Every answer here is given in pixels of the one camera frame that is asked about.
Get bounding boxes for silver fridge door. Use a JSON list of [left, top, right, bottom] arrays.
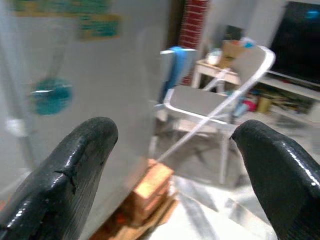
[[9, 0, 181, 240]]

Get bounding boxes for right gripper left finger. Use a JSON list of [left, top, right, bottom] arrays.
[[0, 116, 119, 240]]

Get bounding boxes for rectangular yellow teal sticker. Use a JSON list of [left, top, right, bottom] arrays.
[[76, 13, 123, 42]]

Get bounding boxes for small red container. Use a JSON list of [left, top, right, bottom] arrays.
[[243, 99, 257, 112]]

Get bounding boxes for light blue cone object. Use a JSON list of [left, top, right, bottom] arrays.
[[233, 102, 248, 118]]

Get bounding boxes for black flat television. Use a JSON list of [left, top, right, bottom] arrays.
[[269, 1, 320, 85]]

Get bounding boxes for white low shelf unit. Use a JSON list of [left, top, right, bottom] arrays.
[[249, 71, 320, 126]]

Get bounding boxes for round teal fridge sticker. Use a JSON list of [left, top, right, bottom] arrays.
[[29, 77, 74, 116]]

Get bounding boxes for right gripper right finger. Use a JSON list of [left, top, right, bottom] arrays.
[[229, 119, 320, 240]]

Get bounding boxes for grey white folding chair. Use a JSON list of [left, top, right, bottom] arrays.
[[153, 44, 277, 185]]

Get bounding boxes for long yellow teal sticker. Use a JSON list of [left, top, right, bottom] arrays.
[[12, 0, 112, 16]]

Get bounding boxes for tan cardboard box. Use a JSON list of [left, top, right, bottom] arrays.
[[219, 39, 251, 68]]

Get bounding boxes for silver fridge cabinet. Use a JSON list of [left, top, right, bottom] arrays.
[[0, 0, 33, 196]]

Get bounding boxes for small white side table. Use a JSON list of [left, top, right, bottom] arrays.
[[191, 58, 242, 91]]

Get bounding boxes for blue and white board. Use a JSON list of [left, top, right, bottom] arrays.
[[159, 46, 198, 101]]

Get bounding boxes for gold tin can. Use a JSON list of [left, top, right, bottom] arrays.
[[257, 96, 272, 115]]

